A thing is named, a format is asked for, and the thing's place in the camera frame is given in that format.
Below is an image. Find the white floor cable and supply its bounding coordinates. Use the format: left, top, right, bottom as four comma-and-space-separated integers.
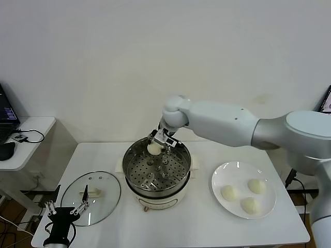
0, 215, 34, 237

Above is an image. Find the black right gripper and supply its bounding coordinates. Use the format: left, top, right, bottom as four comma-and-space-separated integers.
148, 129, 171, 156

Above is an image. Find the white side table rounded corner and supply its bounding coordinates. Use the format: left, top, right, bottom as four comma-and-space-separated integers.
0, 117, 57, 216

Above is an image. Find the white steamed baozi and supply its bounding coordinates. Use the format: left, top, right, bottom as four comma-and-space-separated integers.
220, 184, 240, 202
146, 141, 163, 156
247, 179, 266, 194
240, 197, 262, 215

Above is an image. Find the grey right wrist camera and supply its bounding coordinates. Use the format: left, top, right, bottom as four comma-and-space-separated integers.
162, 135, 182, 148

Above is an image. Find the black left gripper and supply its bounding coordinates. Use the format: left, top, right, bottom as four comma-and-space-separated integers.
44, 184, 90, 241

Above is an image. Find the black laptop with dark screen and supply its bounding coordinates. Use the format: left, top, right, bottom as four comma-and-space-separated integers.
0, 82, 21, 145

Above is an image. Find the round glass lid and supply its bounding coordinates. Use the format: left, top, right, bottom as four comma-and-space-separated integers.
60, 170, 122, 227

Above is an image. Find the black laptop with light screen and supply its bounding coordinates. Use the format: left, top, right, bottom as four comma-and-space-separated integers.
314, 85, 331, 113

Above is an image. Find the thin black looped cable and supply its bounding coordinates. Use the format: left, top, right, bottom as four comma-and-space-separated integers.
14, 128, 46, 145

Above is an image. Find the perforated steel steamer pot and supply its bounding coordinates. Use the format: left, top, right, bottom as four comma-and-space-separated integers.
122, 135, 192, 196

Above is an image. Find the black cat-shaped mouse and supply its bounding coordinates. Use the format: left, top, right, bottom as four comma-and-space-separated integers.
0, 142, 17, 161

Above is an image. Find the cream electric cooker base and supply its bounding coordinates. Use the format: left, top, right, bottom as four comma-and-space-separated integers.
115, 154, 200, 213

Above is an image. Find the round white plate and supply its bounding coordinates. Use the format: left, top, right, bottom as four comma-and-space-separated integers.
211, 161, 277, 220

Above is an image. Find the white power strip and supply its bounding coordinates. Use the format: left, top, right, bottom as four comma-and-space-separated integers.
33, 195, 50, 209

